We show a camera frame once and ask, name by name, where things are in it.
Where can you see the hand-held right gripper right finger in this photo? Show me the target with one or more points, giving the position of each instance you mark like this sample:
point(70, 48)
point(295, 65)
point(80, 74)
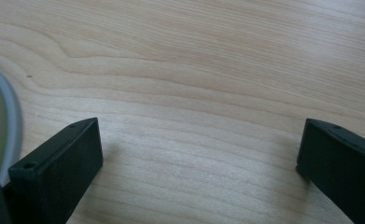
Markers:
point(342, 168)

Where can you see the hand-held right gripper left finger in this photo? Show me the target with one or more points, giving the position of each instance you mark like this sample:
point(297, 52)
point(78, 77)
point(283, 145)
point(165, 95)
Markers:
point(58, 168)

